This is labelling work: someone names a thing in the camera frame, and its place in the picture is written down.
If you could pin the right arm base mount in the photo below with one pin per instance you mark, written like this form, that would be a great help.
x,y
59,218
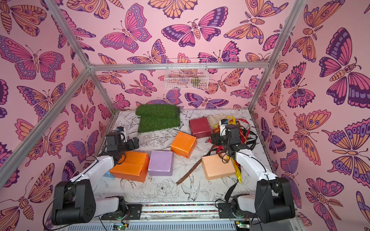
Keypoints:
x,y
239,207

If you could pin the large orange gift box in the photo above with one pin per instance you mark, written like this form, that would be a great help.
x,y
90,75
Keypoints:
x,y
133,168

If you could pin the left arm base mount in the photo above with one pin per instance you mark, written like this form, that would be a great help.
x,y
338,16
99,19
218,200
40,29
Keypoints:
x,y
130,212

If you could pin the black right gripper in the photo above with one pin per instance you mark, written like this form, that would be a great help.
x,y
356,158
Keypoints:
x,y
218,138

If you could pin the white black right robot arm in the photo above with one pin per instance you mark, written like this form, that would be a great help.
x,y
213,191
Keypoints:
x,y
273,197

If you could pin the black printed ribbon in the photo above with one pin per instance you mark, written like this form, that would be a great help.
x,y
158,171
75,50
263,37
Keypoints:
x,y
251,135

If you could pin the green artificial grass mat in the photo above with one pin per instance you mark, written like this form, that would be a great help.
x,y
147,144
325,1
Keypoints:
x,y
158,117

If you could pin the lilac gift box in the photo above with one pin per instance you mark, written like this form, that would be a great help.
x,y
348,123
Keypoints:
x,y
161,163

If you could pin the aluminium frame post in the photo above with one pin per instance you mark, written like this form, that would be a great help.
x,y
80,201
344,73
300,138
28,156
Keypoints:
x,y
287,29

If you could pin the brown ribbon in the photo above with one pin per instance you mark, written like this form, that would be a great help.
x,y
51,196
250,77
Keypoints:
x,y
196,167

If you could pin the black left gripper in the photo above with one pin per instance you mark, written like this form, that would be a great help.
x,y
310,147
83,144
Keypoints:
x,y
132,147

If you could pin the aluminium front rail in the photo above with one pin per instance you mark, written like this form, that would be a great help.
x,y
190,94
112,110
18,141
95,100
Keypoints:
x,y
198,216

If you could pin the light blue gift box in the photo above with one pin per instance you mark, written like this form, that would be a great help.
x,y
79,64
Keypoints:
x,y
109,175

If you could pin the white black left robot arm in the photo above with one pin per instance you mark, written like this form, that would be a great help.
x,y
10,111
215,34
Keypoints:
x,y
74,200

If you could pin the peach gift box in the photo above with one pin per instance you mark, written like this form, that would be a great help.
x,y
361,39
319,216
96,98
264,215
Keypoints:
x,y
214,167

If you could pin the dark red gift box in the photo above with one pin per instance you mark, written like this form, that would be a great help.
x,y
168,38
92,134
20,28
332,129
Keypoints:
x,y
200,127

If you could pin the small orange gift box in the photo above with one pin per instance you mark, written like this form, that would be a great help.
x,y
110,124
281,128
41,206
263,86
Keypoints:
x,y
183,144

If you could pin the white wire basket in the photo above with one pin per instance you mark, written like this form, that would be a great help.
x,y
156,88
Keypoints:
x,y
187,73

